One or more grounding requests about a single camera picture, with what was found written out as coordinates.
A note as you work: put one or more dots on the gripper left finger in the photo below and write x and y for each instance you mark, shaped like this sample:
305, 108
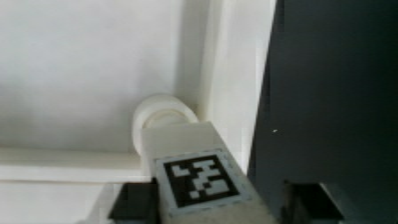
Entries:
126, 205

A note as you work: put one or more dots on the white square tabletop tray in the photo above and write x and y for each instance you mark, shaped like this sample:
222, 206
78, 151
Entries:
92, 54

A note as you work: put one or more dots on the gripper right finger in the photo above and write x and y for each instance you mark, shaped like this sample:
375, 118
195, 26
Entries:
316, 204

